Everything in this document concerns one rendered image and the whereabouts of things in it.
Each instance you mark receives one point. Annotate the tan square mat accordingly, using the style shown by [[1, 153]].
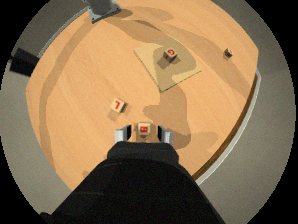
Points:
[[167, 74]]

